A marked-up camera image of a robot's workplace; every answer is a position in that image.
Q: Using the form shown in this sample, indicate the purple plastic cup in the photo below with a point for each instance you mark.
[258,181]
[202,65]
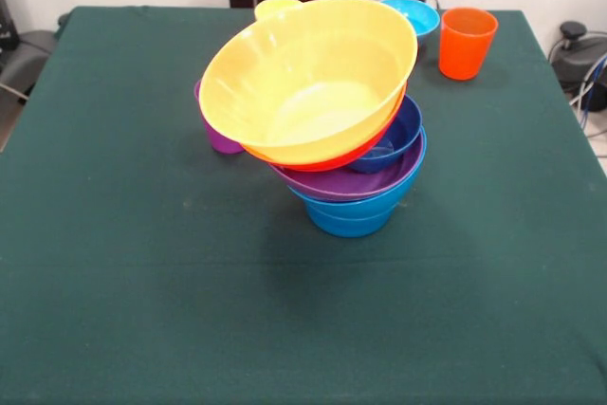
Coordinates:
[215,137]

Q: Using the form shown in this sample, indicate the large yellow plastic bowl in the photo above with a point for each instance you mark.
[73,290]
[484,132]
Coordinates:
[308,78]

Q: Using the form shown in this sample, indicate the yellow plastic cup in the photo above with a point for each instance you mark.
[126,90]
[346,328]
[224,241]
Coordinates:
[272,5]

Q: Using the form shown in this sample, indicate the small cyan plastic bowl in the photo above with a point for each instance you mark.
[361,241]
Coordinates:
[422,21]

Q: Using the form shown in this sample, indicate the medium light blue bowl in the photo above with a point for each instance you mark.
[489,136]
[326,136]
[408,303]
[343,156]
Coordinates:
[403,196]

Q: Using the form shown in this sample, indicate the orange shallow plastic bowl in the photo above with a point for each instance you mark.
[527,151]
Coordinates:
[351,158]

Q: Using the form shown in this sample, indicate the orange-red plastic cup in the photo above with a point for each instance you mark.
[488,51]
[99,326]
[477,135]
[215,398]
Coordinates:
[467,49]

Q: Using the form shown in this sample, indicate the small dark blue bowl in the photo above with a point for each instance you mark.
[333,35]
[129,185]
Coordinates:
[403,132]

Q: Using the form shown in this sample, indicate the small light blue bowl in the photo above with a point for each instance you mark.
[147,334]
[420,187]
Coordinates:
[351,227]

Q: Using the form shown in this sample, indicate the dark green tablecloth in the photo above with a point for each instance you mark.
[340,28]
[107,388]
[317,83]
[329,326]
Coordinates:
[303,305]

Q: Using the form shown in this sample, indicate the large purple plastic bowl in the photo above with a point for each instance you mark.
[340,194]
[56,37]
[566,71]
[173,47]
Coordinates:
[341,187]

